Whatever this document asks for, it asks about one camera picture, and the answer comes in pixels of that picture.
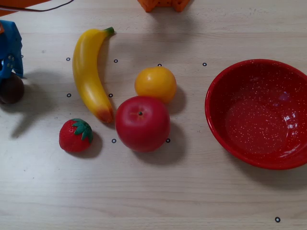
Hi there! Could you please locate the dark purple plum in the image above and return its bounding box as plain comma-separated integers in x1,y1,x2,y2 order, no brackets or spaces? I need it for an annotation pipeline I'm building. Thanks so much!
0,73,25,105

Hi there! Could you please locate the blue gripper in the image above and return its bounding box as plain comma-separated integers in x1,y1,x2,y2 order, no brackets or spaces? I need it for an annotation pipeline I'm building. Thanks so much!
0,20,24,80

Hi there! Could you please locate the toy orange fruit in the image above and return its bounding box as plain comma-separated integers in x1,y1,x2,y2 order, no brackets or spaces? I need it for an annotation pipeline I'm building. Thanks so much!
134,67,177,104

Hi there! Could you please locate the yellow toy banana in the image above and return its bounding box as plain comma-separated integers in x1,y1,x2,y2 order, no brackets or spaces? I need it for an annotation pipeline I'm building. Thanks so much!
72,26,115,124

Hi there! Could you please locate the red toy strawberry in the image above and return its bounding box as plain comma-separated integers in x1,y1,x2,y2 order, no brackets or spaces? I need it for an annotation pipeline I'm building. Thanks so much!
59,118,94,153

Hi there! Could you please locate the red toy apple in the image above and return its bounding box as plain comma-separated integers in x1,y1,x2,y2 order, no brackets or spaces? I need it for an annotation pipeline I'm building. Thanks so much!
115,95,171,153

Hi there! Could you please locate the red speckled bowl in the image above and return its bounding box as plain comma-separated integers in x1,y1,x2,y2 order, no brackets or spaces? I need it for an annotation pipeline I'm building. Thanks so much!
205,59,307,171

